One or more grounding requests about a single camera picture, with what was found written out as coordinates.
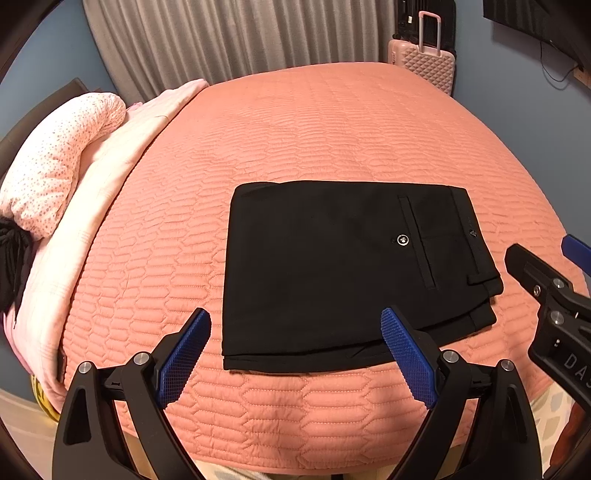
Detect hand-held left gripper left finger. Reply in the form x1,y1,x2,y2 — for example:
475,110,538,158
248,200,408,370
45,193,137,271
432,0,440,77
52,308,213,480

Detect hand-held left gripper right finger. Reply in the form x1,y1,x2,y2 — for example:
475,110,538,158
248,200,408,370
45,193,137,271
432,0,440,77
379,305,542,480

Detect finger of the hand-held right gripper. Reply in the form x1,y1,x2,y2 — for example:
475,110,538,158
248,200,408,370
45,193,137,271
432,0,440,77
505,244,575,303
561,234,591,278

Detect black pants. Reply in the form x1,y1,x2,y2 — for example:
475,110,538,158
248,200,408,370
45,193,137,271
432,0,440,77
222,181,504,372

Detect person's right forearm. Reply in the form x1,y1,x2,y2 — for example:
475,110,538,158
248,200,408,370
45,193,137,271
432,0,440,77
551,396,591,469

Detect leaf patterned bed sheet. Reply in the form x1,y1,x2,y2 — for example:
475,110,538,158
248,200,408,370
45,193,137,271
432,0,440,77
526,382,580,480

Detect yellow object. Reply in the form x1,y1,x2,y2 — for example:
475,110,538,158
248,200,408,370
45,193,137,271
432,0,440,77
30,373,62,422

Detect black cloth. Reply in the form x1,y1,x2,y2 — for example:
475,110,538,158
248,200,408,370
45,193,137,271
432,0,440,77
0,217,35,310

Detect light pink folded blanket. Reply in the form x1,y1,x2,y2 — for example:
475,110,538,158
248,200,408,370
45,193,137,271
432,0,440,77
4,78,208,411

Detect pink hard-shell suitcase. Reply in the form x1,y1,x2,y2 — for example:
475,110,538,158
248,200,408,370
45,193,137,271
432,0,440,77
387,11,457,97

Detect pink dotted pillow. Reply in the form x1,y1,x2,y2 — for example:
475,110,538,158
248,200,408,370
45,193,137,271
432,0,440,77
0,92,126,241

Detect pink quilted bedspread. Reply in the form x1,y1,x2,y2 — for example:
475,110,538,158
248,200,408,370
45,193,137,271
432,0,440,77
60,62,589,467

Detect grey curtain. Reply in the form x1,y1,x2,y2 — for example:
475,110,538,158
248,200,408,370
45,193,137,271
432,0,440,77
83,0,402,100

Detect black cable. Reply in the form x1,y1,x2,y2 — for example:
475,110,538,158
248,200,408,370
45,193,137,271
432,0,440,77
539,39,580,85

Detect wall television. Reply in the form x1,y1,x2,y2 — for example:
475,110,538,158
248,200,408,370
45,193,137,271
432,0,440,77
482,0,591,70

